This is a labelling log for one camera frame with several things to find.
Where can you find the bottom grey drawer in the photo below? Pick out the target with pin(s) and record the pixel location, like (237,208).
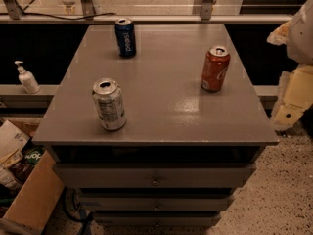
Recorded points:
(157,218)

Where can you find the grey drawer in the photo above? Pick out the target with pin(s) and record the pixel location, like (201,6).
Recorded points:
(157,218)
(155,204)
(154,175)

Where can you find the blue pepsi can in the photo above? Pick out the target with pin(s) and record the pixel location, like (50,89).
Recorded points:
(125,37)

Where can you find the green snack bag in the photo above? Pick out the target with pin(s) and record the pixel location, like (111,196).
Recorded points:
(33,156)

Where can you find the top grey drawer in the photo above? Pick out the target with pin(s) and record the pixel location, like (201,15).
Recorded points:
(154,175)

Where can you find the white pump soap bottle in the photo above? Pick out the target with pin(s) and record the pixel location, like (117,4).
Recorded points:
(27,79)

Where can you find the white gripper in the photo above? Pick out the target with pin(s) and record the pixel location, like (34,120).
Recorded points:
(301,36)

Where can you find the cardboard box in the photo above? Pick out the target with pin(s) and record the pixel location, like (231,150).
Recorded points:
(30,211)

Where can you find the silver soda can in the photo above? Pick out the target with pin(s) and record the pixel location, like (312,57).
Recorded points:
(109,104)

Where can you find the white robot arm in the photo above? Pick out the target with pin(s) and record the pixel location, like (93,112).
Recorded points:
(300,38)

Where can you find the middle grey drawer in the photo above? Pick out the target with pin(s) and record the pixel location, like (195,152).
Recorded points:
(155,204)

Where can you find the grey drawer cabinet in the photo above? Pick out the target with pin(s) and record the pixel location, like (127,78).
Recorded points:
(170,119)

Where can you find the red coke can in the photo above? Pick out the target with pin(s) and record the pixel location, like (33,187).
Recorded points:
(215,66)

